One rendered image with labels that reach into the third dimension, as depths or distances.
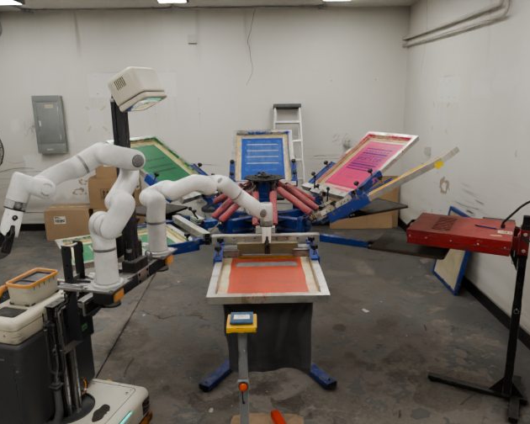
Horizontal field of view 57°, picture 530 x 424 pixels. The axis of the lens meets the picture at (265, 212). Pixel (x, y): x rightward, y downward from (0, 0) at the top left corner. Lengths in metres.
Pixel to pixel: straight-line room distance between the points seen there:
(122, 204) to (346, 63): 5.32
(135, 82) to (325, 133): 5.07
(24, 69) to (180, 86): 2.10
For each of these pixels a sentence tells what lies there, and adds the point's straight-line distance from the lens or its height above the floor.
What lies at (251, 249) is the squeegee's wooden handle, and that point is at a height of 1.02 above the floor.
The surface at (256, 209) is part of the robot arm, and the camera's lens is 2.66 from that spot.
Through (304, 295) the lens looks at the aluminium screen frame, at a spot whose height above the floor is 0.99.
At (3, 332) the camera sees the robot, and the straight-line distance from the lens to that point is 2.61.
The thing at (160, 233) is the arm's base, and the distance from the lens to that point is 2.47.
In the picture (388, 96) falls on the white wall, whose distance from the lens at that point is 7.07.
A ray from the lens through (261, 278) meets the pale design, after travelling 2.62.
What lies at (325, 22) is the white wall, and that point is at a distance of 6.96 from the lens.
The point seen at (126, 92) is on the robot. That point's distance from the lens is 2.10.
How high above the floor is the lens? 1.92
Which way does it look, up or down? 14 degrees down
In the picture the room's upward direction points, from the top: 1 degrees counter-clockwise
